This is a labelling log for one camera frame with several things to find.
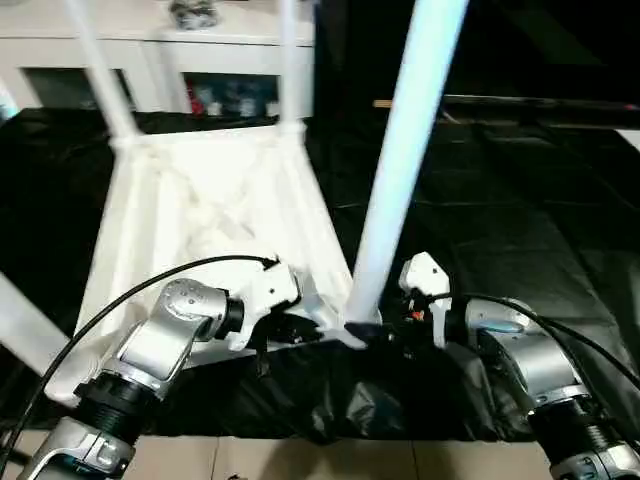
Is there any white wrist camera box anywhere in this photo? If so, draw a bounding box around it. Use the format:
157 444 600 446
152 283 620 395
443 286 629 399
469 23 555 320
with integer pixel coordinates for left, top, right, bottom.
399 251 454 348
224 260 302 351

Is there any white plastic table top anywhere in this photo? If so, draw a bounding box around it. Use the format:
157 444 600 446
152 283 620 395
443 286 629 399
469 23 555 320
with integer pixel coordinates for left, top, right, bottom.
45 120 369 403

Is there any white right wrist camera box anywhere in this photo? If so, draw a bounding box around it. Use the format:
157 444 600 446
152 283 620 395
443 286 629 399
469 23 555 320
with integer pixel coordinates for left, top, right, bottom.
399 251 454 348

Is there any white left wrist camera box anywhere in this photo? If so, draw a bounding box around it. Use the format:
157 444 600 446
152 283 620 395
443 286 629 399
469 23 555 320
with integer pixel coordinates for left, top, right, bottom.
224 260 302 351

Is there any white flat panel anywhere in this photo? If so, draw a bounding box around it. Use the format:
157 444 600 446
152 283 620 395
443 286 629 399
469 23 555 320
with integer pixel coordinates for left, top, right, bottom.
616 127 640 153

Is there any black work mat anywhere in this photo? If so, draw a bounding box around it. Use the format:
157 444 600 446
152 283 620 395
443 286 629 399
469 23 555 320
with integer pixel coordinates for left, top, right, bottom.
0 105 640 441

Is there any white cabinet with glass doors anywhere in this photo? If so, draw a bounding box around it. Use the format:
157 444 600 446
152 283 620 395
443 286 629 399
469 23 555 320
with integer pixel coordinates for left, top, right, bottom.
0 0 317 119

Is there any shiny ornament on cabinet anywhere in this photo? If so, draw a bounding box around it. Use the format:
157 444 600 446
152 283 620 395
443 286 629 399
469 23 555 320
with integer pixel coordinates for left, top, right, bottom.
170 0 220 29

